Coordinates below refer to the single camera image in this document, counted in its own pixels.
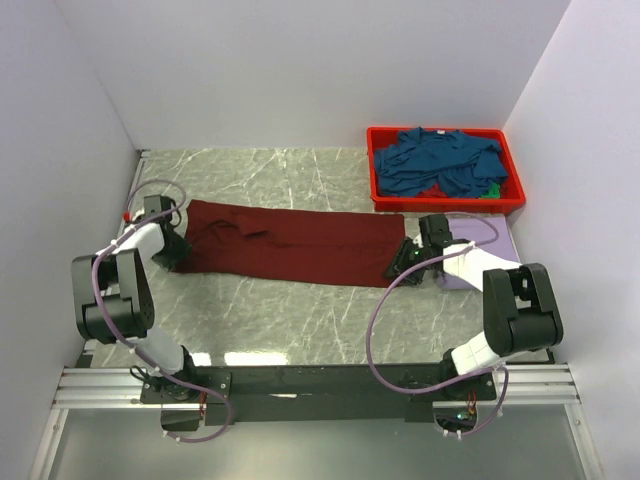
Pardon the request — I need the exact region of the black base beam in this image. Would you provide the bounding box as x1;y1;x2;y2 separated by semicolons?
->
140;362;498;426

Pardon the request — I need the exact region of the red plastic bin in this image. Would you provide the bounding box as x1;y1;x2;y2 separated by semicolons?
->
366;126;526;215

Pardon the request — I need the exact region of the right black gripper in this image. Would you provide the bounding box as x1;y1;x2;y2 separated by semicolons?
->
383;237;435;288

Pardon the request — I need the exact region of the green garment in bin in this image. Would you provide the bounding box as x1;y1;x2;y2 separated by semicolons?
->
480;182;501;199

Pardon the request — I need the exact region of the folded lavender t-shirt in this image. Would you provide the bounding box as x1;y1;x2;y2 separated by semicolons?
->
437;214;519;292

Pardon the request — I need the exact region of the blue t-shirt in bin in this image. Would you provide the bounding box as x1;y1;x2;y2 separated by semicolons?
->
374;127;509;199

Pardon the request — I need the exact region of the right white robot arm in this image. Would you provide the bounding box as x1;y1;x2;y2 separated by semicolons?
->
365;214;564;399

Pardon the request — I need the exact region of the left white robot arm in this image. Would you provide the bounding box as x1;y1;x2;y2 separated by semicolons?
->
71;195;200;402

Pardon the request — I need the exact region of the aluminium frame rail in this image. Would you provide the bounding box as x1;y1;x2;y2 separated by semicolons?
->
52;364;581;410

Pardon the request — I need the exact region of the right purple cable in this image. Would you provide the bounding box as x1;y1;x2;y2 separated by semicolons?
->
366;212;511;437

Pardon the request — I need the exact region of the dark red t-shirt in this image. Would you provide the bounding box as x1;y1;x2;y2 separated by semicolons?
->
175;200;405;288

